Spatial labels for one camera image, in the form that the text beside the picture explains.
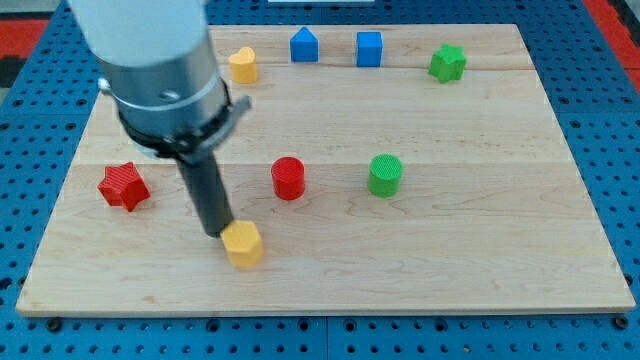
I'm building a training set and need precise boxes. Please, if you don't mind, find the wooden board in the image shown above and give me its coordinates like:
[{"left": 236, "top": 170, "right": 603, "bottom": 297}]
[{"left": 16, "top": 24, "right": 636, "bottom": 318}]

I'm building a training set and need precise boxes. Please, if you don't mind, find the red cylinder block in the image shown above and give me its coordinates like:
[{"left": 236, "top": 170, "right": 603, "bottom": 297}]
[{"left": 271, "top": 156, "right": 305, "bottom": 201}]

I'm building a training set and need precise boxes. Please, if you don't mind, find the red star block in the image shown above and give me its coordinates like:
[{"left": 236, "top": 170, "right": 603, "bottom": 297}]
[{"left": 98, "top": 162, "right": 151, "bottom": 212}]

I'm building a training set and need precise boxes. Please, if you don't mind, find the yellow hexagon block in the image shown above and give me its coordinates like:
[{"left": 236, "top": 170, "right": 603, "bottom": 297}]
[{"left": 221, "top": 220, "right": 264, "bottom": 268}]

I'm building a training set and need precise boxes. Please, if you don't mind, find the green cylinder block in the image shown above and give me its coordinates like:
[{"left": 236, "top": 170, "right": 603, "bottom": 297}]
[{"left": 367, "top": 154, "right": 403, "bottom": 198}]

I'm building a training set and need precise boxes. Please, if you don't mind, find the blue house-shaped block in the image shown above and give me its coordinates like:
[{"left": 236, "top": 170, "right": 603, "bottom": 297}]
[{"left": 289, "top": 27, "right": 319, "bottom": 63}]

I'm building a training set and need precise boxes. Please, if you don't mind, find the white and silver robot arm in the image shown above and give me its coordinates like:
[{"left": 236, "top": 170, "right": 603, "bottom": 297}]
[{"left": 68, "top": 0, "right": 251, "bottom": 163}]

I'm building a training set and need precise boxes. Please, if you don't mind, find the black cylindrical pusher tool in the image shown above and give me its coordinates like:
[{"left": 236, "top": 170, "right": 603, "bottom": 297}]
[{"left": 177, "top": 153, "right": 234, "bottom": 238}]

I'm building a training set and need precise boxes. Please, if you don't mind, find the yellow heart block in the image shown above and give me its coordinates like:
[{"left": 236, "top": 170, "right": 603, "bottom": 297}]
[{"left": 228, "top": 47, "right": 258, "bottom": 84}]

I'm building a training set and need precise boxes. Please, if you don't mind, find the green star block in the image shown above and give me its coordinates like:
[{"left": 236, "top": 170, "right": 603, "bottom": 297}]
[{"left": 428, "top": 43, "right": 467, "bottom": 83}]

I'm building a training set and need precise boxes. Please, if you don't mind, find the blue cube block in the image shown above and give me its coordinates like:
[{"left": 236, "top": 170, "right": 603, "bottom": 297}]
[{"left": 356, "top": 31, "right": 383, "bottom": 67}]

